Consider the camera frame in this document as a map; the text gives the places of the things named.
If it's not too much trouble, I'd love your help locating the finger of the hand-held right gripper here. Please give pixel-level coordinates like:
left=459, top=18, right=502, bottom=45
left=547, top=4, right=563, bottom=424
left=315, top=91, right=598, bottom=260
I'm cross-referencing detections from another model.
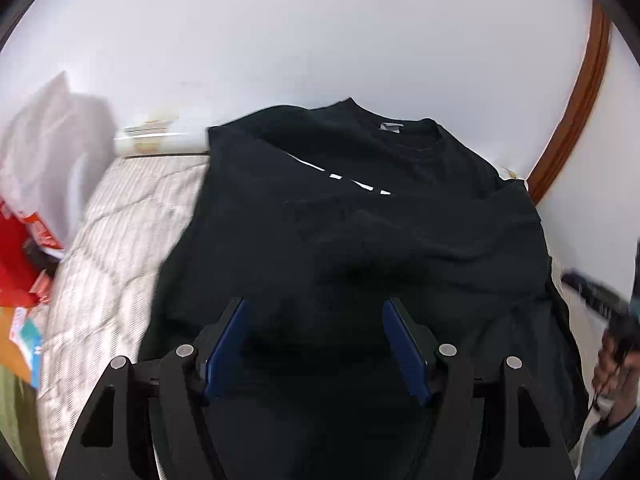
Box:
left=561, top=271, right=632, bottom=317

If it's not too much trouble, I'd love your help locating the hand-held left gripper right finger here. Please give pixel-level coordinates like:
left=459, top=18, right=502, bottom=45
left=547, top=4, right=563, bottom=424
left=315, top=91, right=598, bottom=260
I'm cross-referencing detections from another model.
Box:
left=382, top=298, right=576, bottom=480

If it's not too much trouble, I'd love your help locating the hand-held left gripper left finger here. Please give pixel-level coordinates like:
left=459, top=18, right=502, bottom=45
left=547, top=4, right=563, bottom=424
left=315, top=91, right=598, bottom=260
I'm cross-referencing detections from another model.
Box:
left=55, top=297, right=249, bottom=480

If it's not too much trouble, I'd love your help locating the black t-shirt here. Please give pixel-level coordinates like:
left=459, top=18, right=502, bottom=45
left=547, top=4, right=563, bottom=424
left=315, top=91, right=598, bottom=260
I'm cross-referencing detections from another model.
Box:
left=137, top=97, right=591, bottom=480

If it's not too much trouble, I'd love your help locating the person's right forearm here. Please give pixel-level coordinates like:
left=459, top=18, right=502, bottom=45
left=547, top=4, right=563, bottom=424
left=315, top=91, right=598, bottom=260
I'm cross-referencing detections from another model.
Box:
left=575, top=395, right=640, bottom=480

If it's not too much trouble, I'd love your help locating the person's right hand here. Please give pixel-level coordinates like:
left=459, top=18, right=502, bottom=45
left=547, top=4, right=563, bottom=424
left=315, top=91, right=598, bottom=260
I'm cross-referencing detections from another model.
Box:
left=592, top=330, right=633, bottom=403

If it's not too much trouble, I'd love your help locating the striped quilted mattress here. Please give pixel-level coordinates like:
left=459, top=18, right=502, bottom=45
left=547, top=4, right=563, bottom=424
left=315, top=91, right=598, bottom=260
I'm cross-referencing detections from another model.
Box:
left=37, top=152, right=618, bottom=480

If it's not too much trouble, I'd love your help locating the brown wooden door trim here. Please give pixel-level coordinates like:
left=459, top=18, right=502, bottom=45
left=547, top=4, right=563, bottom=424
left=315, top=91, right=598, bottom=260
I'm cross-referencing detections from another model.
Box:
left=525, top=0, right=614, bottom=206

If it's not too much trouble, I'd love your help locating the white and blue booklet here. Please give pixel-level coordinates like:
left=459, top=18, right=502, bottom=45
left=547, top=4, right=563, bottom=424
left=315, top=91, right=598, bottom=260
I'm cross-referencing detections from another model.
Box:
left=9, top=306, right=47, bottom=392

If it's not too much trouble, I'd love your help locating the orange wooden table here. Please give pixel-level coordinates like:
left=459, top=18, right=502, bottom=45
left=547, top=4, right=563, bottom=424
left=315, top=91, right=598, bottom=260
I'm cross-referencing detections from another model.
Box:
left=0, top=305, right=35, bottom=382

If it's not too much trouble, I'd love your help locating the green cloth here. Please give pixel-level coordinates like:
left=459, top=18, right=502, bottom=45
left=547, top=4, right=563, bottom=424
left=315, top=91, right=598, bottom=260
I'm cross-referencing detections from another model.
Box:
left=0, top=360, right=50, bottom=468

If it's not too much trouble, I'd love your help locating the white plastic-wrapped bedding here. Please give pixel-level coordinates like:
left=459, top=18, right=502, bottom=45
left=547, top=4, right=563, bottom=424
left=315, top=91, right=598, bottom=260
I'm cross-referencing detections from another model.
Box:
left=112, top=119, right=212, bottom=159

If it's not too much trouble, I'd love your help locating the red shopping bag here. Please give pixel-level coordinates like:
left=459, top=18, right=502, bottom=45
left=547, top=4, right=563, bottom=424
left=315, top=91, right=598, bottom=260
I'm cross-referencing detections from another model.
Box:
left=0, top=200, right=67, bottom=309

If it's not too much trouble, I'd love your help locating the white plastic bag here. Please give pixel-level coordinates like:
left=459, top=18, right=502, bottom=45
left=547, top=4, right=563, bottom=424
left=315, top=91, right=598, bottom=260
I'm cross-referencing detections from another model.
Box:
left=0, top=71, right=119, bottom=248

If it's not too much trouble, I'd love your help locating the black cable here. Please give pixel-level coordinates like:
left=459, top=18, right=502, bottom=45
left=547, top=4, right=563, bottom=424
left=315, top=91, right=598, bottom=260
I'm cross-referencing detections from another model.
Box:
left=589, top=360, right=623, bottom=413

